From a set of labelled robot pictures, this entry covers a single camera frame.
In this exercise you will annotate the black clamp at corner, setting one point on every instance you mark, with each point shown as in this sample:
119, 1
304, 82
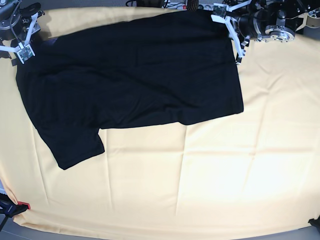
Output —
315, 222

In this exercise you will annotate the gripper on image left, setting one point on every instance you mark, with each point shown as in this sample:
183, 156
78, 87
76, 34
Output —
26, 20

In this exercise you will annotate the white power strip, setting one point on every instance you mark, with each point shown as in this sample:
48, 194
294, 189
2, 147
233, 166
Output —
188, 5

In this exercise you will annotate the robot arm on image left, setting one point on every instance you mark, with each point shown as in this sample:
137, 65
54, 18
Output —
15, 21

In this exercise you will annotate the black T-shirt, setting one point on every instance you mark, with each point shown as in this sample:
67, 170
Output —
177, 67

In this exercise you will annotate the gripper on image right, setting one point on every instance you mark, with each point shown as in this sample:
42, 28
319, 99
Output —
249, 26

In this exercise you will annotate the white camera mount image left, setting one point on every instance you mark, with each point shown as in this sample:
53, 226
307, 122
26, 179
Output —
22, 49

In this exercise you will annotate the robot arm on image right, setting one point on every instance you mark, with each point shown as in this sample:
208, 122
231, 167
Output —
276, 20

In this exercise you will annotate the red and black clamp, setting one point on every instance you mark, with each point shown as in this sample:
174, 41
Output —
9, 209

